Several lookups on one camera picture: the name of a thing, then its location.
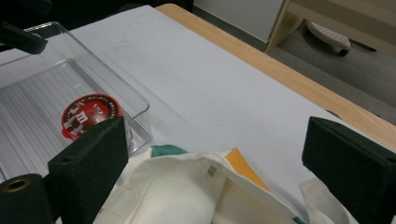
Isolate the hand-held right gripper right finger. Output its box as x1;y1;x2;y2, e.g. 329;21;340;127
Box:
301;116;396;224

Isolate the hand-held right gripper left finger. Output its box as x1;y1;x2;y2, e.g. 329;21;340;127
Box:
48;116;130;224

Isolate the red round can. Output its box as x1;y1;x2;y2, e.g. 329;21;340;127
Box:
61;93;124;142

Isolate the clear plastic bin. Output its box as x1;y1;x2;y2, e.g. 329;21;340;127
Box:
0;21;154;185

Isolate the white printed tote bag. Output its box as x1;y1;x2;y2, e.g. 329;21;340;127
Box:
92;144;362;224

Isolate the white table sheet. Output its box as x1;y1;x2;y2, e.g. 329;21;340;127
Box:
0;4;396;224

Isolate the wooden desk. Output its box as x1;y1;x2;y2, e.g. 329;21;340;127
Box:
265;0;396;59

